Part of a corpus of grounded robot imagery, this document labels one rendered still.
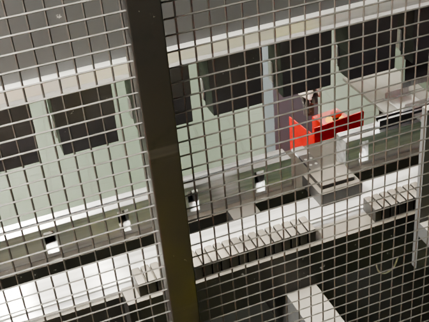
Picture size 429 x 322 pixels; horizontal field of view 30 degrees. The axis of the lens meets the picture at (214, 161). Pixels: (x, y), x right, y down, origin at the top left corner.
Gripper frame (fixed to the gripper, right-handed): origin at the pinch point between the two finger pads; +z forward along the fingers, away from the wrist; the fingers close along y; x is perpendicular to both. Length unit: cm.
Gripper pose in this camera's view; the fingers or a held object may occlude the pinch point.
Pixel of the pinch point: (308, 109)
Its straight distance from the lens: 276.6
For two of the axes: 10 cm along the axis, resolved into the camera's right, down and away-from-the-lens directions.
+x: -8.8, 3.1, -3.5
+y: -4.5, -3.7, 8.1
